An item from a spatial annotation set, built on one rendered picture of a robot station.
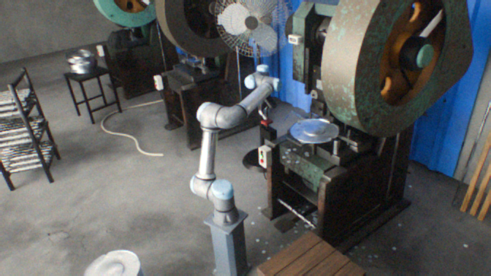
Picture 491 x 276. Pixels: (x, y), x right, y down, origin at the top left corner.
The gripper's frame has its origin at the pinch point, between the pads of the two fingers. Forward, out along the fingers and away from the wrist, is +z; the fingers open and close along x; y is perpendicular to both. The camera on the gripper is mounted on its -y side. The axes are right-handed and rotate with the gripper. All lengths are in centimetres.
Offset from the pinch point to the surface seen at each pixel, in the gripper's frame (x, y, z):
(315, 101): -11.5, -31.7, -19.4
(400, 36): -19, -74, -63
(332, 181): 2, -60, 16
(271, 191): 7, -11, 51
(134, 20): -18, 272, -22
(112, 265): 117, -10, 44
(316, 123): -17.8, -27.8, -0.6
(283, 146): 0.9, -17.1, 13.4
